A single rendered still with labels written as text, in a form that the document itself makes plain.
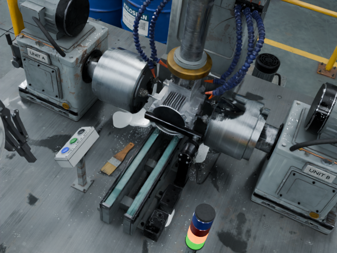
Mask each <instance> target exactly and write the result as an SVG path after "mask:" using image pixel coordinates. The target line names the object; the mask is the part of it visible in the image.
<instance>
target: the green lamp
mask: <svg viewBox="0 0 337 253"><path fill-rule="evenodd" d="M186 243H187V245H188V246H189V247H190V248H192V249H200V248H201V247H202V246H203V245H204V243H205V242H203V243H200V244H197V243H193V242H192V241H190V239H189V237H188V234H187V237H186Z"/></svg>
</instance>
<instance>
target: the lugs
mask: <svg viewBox="0 0 337 253"><path fill-rule="evenodd" d="M199 91H200V93H202V92H204V91H205V88H204V86H203V85H200V87H199ZM161 103H162V102H161V101H160V100H159V99H158V100H155V101H154V103H153V104H154V106H155V107H157V106H160V105H161ZM181 116H182V117H183V119H186V118H188V117H189V113H188V112H187V111H186V110H185V111H183V112H182V114H181ZM151 125H152V126H153V127H156V125H155V124H154V122H151ZM177 136H178V138H179V139H180V138H183V137H184V135H182V134H180V135H177Z"/></svg>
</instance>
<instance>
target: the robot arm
mask: <svg viewBox="0 0 337 253"><path fill-rule="evenodd" d="M11 117H12V119H13V121H14V123H15V125H16V127H17V128H15V126H14V124H13V122H12V121H11ZM9 131H10V133H11V134H12V135H13V136H14V138H15V139H16V140H17V141H18V142H19V144H18V143H17V141H16V140H15V139H14V138H13V136H12V135H11V134H10V133H9ZM28 137H29V136H28V133H27V131H26V129H25V127H24V125H23V123H22V121H21V118H20V116H19V110H18V109H12V110H9V109H8V108H6V107H5V105H4V104H3V102H2V101H1V100H0V159H1V157H2V155H3V152H4V148H5V149H6V150H7V151H9V152H14V151H17V152H18V154H19V155H20V156H21V157H25V159H26V160H27V161H28V162H29V163H34V162H35V161H36V160H37V159H36V157H35V156H34V155H33V154H32V152H31V151H30V150H31V148H30V146H29V145H28V144H27V142H28V141H27V140H26V139H27V138H28ZM5 139H6V140H7V141H8V143H7V142H6V141H5Z"/></svg>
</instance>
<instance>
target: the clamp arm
mask: <svg viewBox="0 0 337 253"><path fill-rule="evenodd" d="M144 118H145V119H147V120H150V121H152V122H154V123H157V124H159V125H161V126H163V127H166V128H168V129H170V130H173V131H175V132H177V133H180V134H182V135H184V136H187V137H189V138H191V139H192V138H194V137H196V138H197V141H198V142H200V141H201V139H202V136H203V135H202V134H200V133H198V132H196V131H193V130H191V129H189V128H187V127H185V126H182V125H179V124H177V123H175V122H172V121H170V120H168V119H165V118H163V117H161V116H158V115H156V114H153V113H152V112H149V111H146V112H145V113H144Z"/></svg>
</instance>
